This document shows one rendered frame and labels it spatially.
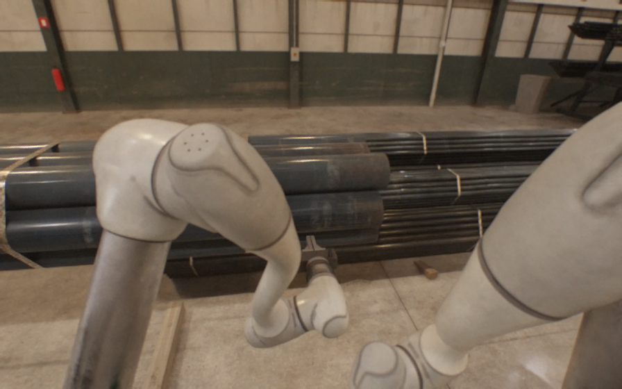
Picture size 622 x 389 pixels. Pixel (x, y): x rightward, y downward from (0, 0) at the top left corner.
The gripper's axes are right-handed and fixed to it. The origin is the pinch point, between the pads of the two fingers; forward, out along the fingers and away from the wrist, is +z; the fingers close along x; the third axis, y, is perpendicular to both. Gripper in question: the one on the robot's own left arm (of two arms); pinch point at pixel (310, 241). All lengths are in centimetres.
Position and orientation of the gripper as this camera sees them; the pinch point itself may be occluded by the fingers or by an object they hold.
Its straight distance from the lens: 112.5
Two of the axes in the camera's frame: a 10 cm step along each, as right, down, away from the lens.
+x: -9.9, 0.6, -1.5
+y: 0.2, -8.9, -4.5
